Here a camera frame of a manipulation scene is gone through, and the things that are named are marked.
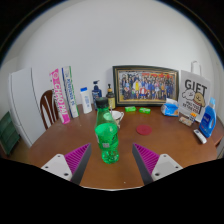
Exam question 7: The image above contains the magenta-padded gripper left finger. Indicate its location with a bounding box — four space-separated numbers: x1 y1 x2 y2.
40 142 93 186

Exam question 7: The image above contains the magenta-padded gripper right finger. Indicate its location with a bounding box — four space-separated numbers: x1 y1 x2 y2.
131 142 184 186

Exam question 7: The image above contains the green plastic drink bottle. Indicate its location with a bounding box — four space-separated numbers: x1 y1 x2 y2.
94 96 120 165

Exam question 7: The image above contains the flat round red coaster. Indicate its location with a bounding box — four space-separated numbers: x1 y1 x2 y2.
135 124 153 136

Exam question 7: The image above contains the small green pack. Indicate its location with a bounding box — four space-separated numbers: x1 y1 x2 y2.
138 106 152 115
124 105 137 113

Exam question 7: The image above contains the white mug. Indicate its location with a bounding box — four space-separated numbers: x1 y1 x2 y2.
110 110 125 129

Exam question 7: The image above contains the small snack packet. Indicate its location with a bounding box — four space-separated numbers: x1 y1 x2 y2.
178 114 195 127

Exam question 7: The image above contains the blue tissue pack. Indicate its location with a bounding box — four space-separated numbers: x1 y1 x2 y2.
161 98 180 118

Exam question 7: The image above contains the wooden chair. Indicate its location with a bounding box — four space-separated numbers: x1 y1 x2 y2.
39 89 60 131

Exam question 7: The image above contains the small white remote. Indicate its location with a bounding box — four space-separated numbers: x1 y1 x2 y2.
193 128 208 145

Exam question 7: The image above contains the white bottle with blue cap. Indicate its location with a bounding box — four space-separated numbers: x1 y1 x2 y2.
79 87 94 115

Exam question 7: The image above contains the long pink box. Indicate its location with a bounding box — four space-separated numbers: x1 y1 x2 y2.
49 68 72 125

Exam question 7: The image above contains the long green and white box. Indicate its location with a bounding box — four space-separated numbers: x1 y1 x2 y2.
61 65 80 119

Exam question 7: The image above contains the dark blue pump bottle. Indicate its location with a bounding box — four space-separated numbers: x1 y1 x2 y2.
91 80 103 110

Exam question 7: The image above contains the brown pump bottle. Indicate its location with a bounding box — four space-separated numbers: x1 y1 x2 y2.
105 83 117 110

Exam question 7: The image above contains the blue detergent bottle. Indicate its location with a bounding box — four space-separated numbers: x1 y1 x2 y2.
198 97 218 139

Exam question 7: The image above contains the framed group picture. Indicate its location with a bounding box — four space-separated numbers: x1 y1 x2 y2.
112 65 180 108

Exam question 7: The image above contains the dark green crate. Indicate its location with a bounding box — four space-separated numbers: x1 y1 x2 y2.
0 111 21 156

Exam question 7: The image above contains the white cabinet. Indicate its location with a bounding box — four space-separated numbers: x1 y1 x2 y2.
7 67 46 148

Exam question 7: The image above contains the white paper gift bag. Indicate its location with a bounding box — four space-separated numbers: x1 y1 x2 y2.
177 60 212 124

